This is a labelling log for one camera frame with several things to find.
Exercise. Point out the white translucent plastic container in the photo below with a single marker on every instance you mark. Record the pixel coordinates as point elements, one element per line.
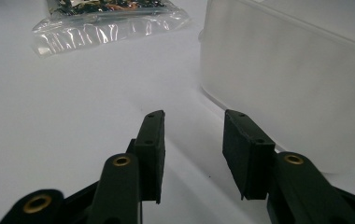
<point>291,81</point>

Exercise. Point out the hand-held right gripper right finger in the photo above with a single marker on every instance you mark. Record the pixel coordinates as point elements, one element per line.
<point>248,161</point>

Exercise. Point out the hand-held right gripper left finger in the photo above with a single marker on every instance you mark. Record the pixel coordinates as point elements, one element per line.
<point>149,155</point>

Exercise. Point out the clear plastic zip bag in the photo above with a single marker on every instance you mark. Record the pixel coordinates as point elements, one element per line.
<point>104,28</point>

